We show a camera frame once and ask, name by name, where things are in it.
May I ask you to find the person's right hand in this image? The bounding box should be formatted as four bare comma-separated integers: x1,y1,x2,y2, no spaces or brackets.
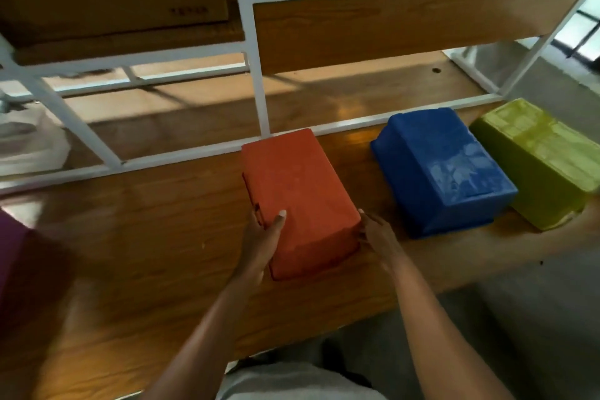
357,208,406,274

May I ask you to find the person's right forearm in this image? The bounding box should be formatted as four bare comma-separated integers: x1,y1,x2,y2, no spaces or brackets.
389,254,516,400

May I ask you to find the person's left forearm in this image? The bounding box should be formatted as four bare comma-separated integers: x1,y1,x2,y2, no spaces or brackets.
142,268,263,400

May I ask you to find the barred window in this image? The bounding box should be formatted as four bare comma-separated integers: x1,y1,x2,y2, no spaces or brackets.
551,8,600,63

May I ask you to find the blue plastic bin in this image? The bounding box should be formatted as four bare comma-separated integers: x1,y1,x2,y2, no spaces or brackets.
370,107,519,240

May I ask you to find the person's grey shirt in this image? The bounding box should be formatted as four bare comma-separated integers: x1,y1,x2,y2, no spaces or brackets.
215,362,388,400

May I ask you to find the person's left hand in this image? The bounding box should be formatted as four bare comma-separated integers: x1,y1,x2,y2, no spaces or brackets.
234,208,288,284

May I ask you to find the pink plastic bin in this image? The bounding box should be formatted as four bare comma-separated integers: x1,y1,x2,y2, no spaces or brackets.
0,209,31,307

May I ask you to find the yellow plastic bin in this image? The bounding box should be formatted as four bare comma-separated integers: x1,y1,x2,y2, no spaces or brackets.
469,97,600,232

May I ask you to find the clear plastic container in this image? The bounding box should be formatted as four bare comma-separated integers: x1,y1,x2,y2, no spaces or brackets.
0,104,71,178

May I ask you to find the white metal shelf rack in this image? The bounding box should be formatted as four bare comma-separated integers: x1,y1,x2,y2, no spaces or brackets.
0,0,600,197

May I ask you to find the green plastic bin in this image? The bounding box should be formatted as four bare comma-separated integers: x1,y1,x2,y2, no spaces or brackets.
241,127,363,281

